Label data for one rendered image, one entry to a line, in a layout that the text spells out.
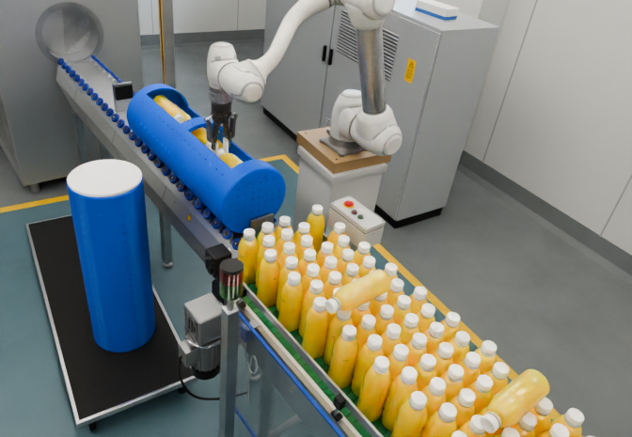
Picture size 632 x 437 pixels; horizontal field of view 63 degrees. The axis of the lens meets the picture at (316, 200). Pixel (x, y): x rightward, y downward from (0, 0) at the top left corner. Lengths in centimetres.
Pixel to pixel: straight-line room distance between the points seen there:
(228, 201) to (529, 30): 309
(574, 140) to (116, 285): 325
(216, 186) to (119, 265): 63
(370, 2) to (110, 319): 171
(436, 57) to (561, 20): 126
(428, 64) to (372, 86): 121
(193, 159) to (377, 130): 76
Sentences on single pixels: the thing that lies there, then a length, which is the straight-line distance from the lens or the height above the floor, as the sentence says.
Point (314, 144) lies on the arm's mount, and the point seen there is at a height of 106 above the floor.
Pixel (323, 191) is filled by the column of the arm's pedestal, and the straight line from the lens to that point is 242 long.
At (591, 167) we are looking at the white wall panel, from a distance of 419.
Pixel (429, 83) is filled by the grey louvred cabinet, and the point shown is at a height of 113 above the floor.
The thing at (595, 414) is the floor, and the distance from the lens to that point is 316.
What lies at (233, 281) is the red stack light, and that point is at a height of 123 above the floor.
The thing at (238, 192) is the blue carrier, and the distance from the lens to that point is 185.
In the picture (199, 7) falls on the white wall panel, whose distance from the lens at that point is 718.
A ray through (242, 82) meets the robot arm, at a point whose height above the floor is 155.
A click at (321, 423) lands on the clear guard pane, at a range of 151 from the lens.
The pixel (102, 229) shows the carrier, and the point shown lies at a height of 88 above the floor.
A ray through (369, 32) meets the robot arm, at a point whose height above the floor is 167.
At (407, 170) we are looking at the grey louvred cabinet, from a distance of 354.
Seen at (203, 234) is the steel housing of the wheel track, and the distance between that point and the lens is 211.
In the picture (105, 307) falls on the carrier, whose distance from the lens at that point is 247.
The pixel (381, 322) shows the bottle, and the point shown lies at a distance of 155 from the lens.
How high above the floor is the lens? 216
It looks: 33 degrees down
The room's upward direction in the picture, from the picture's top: 8 degrees clockwise
